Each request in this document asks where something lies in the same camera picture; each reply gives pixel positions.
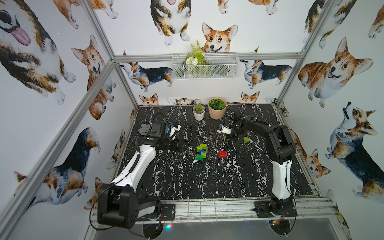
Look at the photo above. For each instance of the dark green lego brick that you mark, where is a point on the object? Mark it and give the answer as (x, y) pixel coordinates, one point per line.
(199, 158)

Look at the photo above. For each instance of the red lego brick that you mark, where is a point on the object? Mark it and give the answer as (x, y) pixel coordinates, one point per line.
(222, 154)

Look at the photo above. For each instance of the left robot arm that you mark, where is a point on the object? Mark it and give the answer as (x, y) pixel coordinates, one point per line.
(117, 203)

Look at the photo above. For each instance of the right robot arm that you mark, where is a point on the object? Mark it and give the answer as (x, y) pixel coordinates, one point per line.
(280, 150)

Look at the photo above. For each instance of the small white plant pot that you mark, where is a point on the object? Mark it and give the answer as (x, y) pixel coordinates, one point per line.
(199, 112)

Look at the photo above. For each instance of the large beige plant pot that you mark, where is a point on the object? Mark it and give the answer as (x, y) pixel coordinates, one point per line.
(217, 108)

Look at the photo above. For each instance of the grey work glove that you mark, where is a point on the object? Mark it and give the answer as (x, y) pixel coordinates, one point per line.
(144, 129)

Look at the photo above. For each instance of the green fern plant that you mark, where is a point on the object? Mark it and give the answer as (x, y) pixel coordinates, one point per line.
(196, 55)

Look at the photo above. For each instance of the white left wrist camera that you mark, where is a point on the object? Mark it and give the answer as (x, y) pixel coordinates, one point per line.
(173, 131)

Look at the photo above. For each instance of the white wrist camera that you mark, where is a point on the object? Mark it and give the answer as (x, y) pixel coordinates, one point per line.
(224, 130)
(173, 131)

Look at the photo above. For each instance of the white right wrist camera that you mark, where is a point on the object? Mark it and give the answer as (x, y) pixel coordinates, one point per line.
(224, 130)

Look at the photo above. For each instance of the white wire basket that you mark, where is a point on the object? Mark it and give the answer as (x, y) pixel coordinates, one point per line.
(206, 66)

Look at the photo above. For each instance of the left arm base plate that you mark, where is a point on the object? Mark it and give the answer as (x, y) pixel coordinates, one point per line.
(164, 212)

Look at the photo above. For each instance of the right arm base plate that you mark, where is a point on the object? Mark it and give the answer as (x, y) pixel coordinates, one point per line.
(274, 209)

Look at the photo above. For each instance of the aluminium front rail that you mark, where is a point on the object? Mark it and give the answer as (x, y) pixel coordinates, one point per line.
(241, 210)

